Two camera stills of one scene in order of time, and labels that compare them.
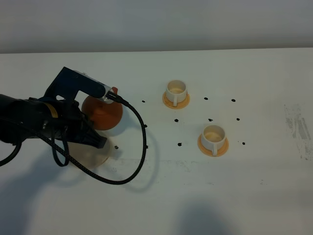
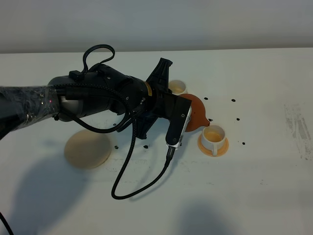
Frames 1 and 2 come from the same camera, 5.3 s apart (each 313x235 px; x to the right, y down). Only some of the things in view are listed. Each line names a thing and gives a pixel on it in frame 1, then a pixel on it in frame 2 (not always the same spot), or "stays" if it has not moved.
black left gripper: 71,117 to 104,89
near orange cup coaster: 209,152 stays
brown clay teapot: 103,116 to 197,118
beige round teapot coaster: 88,156 stays
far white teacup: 176,91 stays
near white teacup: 213,138 stays
